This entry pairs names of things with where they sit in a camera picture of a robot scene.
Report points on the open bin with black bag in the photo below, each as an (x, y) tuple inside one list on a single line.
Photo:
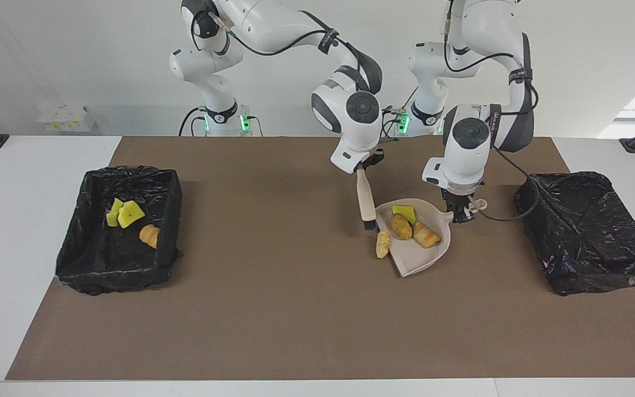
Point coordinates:
[(119, 264)]

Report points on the yellowish beige bread chunk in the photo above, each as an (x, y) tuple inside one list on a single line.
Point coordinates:
[(383, 244)]

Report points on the silver box with green light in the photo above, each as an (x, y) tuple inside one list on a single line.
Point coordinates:
[(245, 118), (403, 122)]

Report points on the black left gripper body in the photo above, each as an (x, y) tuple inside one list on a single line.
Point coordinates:
[(461, 198)]

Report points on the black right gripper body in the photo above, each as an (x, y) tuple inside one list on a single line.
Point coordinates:
[(373, 159)]

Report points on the brown table mat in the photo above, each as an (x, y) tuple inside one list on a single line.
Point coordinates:
[(295, 342)]

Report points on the pale beige bread chunk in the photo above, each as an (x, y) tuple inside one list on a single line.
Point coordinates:
[(426, 235)]

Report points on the yellow and green sponge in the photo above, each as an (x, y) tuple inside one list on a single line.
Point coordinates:
[(131, 215)]

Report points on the beige plastic dustpan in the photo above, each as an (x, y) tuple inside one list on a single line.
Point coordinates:
[(416, 256)]

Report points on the bin wrapped in black bag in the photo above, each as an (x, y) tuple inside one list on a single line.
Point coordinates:
[(587, 231)]

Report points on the beige orange bread chunk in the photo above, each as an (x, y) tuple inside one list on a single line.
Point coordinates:
[(149, 236)]

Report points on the small yellow sponge piece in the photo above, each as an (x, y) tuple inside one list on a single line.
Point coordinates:
[(404, 212)]

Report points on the white box with yellow labels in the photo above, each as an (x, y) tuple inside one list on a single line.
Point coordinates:
[(66, 118)]

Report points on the notched yellow sponge piece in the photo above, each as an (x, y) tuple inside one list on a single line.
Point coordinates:
[(112, 218)]

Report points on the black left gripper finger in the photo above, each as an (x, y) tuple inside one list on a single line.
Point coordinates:
[(471, 212), (457, 214)]

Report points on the brown bread roll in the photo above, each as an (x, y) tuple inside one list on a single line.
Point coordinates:
[(401, 226)]

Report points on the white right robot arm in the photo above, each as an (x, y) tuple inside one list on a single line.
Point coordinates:
[(356, 127)]

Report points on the beige hand brush black bristles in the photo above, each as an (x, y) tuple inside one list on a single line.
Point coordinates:
[(366, 198)]

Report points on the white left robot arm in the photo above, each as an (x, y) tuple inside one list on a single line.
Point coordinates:
[(463, 154)]

